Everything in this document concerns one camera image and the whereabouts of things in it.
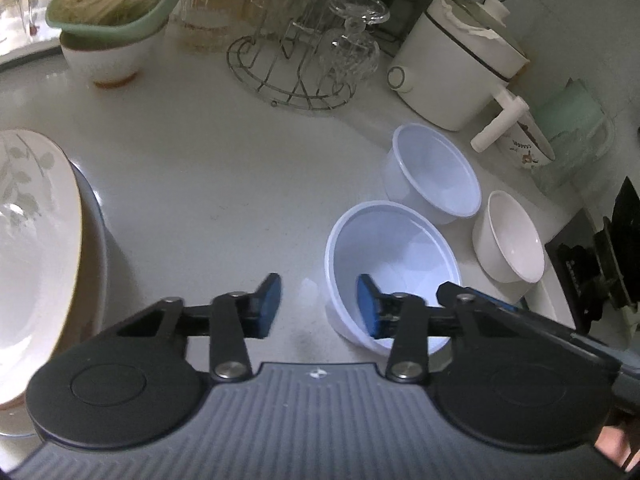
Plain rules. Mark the black stove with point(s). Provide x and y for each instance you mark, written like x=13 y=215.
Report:
x=600 y=270

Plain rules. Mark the white plate with grey leaves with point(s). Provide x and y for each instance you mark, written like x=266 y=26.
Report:
x=35 y=260

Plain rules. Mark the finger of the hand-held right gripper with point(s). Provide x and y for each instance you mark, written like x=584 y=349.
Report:
x=550 y=330

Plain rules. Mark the white plate with pink flowers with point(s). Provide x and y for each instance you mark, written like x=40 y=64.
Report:
x=97 y=260

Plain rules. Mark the person's right hand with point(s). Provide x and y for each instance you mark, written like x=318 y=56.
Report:
x=616 y=447

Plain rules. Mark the small white ceramic bowl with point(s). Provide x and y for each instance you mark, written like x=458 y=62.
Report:
x=510 y=245

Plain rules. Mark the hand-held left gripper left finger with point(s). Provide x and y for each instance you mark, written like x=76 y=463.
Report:
x=267 y=310

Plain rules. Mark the clear glass goblet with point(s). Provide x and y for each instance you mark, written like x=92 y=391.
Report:
x=350 y=52

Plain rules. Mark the patterned ceramic bowl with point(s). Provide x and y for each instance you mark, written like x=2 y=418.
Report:
x=525 y=152

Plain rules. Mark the white bowl with brown foot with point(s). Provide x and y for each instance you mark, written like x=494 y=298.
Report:
x=107 y=60

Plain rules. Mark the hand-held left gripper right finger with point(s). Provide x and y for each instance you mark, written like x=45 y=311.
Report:
x=370 y=310

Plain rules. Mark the pale blue plastic bowl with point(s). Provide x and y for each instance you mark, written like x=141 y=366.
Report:
x=435 y=180
x=400 y=260

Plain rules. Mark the clear jar with red lid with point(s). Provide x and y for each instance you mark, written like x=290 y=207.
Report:
x=210 y=15

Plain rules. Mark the clear drinking glass with red mark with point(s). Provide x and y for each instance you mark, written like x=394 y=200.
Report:
x=25 y=7

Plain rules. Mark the white electric cooking pot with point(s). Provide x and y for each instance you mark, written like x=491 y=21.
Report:
x=450 y=75

